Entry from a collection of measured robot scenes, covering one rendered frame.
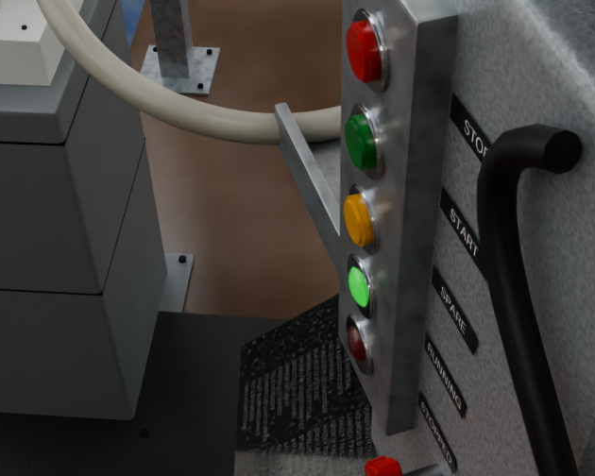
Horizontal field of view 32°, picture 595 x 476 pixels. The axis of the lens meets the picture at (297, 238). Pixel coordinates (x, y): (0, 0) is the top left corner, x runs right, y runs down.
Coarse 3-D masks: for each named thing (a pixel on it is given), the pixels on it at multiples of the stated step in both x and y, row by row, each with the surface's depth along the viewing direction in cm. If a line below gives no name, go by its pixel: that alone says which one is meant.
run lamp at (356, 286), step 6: (354, 270) 54; (348, 276) 55; (354, 276) 54; (360, 276) 54; (348, 282) 55; (354, 282) 54; (360, 282) 54; (354, 288) 54; (360, 288) 54; (354, 294) 54; (360, 294) 54; (360, 300) 54
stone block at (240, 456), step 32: (320, 320) 132; (256, 352) 140; (288, 352) 134; (320, 352) 128; (256, 384) 135; (288, 384) 130; (320, 384) 125; (352, 384) 120; (256, 416) 131; (288, 416) 126; (320, 416) 121; (352, 416) 116; (256, 448) 128; (288, 448) 123; (320, 448) 118; (352, 448) 114
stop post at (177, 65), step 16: (160, 0) 260; (176, 0) 259; (160, 16) 263; (176, 16) 263; (160, 32) 267; (176, 32) 267; (160, 48) 271; (176, 48) 270; (192, 48) 278; (208, 48) 286; (144, 64) 282; (160, 64) 275; (176, 64) 274; (192, 64) 279; (208, 64) 281; (160, 80) 277; (176, 80) 277; (192, 80) 276; (208, 80) 276
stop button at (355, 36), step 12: (360, 24) 43; (348, 36) 44; (360, 36) 42; (348, 48) 44; (360, 48) 43; (372, 48) 42; (360, 60) 43; (372, 60) 42; (360, 72) 43; (372, 72) 43
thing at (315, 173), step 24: (288, 120) 94; (288, 144) 94; (312, 144) 98; (336, 144) 98; (288, 168) 96; (312, 168) 90; (336, 168) 96; (312, 192) 89; (336, 192) 94; (312, 216) 92; (336, 216) 86; (336, 240) 85; (336, 264) 88
